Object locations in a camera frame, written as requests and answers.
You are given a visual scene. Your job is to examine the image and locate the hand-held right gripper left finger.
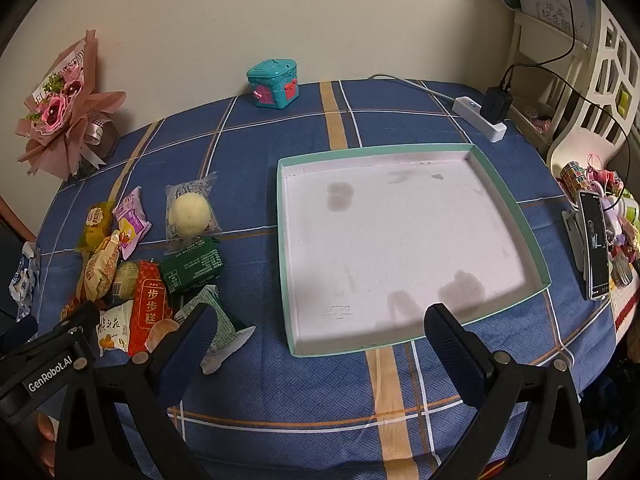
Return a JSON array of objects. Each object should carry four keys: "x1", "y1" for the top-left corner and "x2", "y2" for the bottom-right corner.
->
[{"x1": 55, "y1": 302, "x2": 218, "y2": 480}]

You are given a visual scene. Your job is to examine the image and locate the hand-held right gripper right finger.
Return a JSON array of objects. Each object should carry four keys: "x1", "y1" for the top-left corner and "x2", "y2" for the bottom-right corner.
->
[{"x1": 424, "y1": 302, "x2": 588, "y2": 480}]

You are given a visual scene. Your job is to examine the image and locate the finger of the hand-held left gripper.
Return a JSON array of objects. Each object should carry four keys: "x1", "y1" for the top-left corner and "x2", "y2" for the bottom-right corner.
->
[
  {"x1": 0, "y1": 315, "x2": 40, "y2": 357},
  {"x1": 35, "y1": 301, "x2": 102, "y2": 366}
]

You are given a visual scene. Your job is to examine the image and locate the green and white snack packet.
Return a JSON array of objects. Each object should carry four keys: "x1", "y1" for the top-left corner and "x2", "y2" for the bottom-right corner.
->
[{"x1": 172, "y1": 285, "x2": 257, "y2": 376}]

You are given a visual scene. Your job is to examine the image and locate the long red snack packet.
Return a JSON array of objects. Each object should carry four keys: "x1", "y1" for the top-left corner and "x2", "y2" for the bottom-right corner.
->
[{"x1": 127, "y1": 259, "x2": 173, "y2": 356}]

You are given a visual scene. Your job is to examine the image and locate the dark green snack packet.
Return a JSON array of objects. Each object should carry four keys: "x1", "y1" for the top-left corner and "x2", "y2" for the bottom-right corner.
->
[{"x1": 159, "y1": 236, "x2": 226, "y2": 295}]

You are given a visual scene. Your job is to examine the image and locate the yellow snack packet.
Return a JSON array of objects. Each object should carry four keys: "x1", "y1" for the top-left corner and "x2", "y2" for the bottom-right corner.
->
[{"x1": 74, "y1": 201, "x2": 117, "y2": 253}]

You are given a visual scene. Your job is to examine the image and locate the teal-edged white cardboard tray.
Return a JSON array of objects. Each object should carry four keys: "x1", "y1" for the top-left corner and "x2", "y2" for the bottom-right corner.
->
[{"x1": 276, "y1": 143, "x2": 552, "y2": 359}]

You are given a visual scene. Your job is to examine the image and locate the person's left hand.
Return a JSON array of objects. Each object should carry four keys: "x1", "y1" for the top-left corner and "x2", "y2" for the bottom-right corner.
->
[{"x1": 36, "y1": 410, "x2": 58, "y2": 468}]

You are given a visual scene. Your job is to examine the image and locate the blue and white packet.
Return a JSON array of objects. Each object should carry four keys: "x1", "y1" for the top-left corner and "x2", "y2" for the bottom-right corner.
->
[{"x1": 9, "y1": 241, "x2": 42, "y2": 321}]

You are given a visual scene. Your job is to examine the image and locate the orange and cream snack packet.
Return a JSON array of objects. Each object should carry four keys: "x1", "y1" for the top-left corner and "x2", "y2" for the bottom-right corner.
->
[{"x1": 82, "y1": 230, "x2": 123, "y2": 303}]

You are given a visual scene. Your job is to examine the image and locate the clear green-edged cake packet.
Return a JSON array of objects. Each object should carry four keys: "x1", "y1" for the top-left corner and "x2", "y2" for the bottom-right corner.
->
[{"x1": 111, "y1": 259, "x2": 146, "y2": 301}]

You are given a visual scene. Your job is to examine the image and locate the clear packet with round pastry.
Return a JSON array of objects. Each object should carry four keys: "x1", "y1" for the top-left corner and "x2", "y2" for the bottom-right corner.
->
[{"x1": 164, "y1": 172, "x2": 223, "y2": 253}]

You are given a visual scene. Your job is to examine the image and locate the purple snack packet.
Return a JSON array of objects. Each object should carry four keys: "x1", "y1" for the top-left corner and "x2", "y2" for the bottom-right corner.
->
[{"x1": 112, "y1": 186, "x2": 152, "y2": 258}]

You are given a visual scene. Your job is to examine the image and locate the blue plaid tablecloth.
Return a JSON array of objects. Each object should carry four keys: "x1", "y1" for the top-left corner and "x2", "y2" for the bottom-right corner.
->
[{"x1": 0, "y1": 79, "x2": 621, "y2": 480}]

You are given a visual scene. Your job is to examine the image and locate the silver phone stand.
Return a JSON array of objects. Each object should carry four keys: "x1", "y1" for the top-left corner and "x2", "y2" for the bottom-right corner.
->
[{"x1": 562, "y1": 209, "x2": 588, "y2": 286}]

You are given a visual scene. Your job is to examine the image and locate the dark cloth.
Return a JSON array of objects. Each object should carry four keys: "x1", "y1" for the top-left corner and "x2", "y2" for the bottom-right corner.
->
[{"x1": 585, "y1": 350, "x2": 640, "y2": 461}]

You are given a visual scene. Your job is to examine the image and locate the black smartphone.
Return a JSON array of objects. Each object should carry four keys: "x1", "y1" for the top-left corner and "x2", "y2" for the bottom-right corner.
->
[{"x1": 579, "y1": 190, "x2": 612, "y2": 301}]

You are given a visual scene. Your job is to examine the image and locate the stack of tape rolls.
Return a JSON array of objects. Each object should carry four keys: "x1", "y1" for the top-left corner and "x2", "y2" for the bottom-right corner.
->
[{"x1": 559, "y1": 160, "x2": 592, "y2": 196}]

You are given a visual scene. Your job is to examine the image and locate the pile of colourful trinkets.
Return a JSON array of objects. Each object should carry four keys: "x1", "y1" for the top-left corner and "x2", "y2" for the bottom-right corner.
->
[{"x1": 590, "y1": 155, "x2": 640, "y2": 288}]

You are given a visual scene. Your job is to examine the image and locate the white power strip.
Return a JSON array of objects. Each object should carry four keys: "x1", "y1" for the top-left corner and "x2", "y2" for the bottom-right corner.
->
[{"x1": 452, "y1": 96, "x2": 507, "y2": 143}]

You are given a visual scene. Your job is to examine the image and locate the pink trinkets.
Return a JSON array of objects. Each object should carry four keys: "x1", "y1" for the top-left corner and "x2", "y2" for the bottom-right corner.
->
[{"x1": 525, "y1": 107, "x2": 553, "y2": 133}]

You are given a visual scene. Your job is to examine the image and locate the black charger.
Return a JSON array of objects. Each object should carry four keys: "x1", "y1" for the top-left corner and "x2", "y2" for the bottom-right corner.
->
[{"x1": 481, "y1": 86, "x2": 513, "y2": 125}]

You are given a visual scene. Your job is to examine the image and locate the teal toy house box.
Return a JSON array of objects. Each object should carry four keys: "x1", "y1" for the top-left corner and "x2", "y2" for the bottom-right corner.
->
[{"x1": 246, "y1": 58, "x2": 299, "y2": 110}]

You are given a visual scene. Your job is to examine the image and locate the white shelf rack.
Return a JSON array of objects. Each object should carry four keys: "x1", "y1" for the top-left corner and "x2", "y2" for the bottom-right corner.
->
[{"x1": 507, "y1": 10, "x2": 640, "y2": 176}]

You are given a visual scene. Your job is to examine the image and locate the white lattice shelf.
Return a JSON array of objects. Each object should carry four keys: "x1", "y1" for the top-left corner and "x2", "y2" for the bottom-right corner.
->
[{"x1": 500, "y1": 0, "x2": 632, "y2": 161}]

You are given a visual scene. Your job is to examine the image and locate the white printed book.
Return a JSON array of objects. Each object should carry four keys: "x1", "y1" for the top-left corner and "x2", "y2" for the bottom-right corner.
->
[{"x1": 520, "y1": 0, "x2": 601, "y2": 46}]

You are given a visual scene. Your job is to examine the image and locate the white power cable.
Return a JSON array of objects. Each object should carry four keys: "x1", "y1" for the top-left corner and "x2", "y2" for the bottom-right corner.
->
[{"x1": 369, "y1": 75, "x2": 460, "y2": 105}]

